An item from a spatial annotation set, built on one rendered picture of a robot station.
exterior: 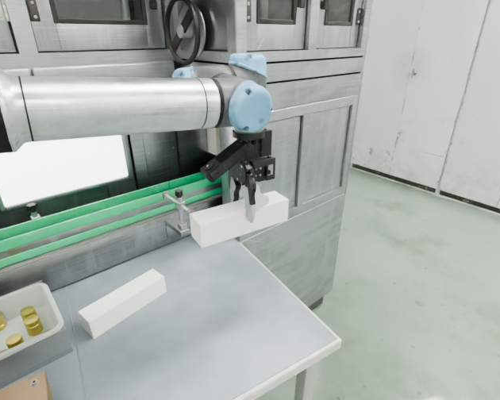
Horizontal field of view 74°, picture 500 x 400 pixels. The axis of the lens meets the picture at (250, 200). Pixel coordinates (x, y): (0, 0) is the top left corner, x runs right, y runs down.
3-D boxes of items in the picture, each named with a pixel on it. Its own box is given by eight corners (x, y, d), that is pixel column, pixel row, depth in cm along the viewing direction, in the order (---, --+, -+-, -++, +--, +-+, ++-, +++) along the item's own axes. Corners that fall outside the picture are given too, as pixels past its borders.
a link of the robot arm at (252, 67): (218, 53, 67) (253, 51, 71) (220, 109, 72) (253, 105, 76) (238, 55, 61) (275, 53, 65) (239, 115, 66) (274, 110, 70)
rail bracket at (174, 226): (175, 231, 131) (169, 178, 121) (198, 250, 120) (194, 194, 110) (164, 236, 128) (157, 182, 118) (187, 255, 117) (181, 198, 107)
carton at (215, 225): (287, 220, 86) (288, 199, 83) (201, 248, 75) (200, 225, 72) (274, 210, 90) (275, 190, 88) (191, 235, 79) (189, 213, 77)
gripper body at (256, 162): (275, 182, 78) (277, 131, 72) (244, 190, 74) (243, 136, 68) (257, 171, 83) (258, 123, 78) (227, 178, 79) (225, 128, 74)
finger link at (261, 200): (275, 219, 78) (269, 181, 77) (253, 225, 76) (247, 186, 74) (267, 217, 81) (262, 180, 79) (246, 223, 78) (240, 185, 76)
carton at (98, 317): (166, 291, 106) (164, 276, 103) (94, 339, 89) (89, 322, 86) (155, 282, 109) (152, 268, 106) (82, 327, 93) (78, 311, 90)
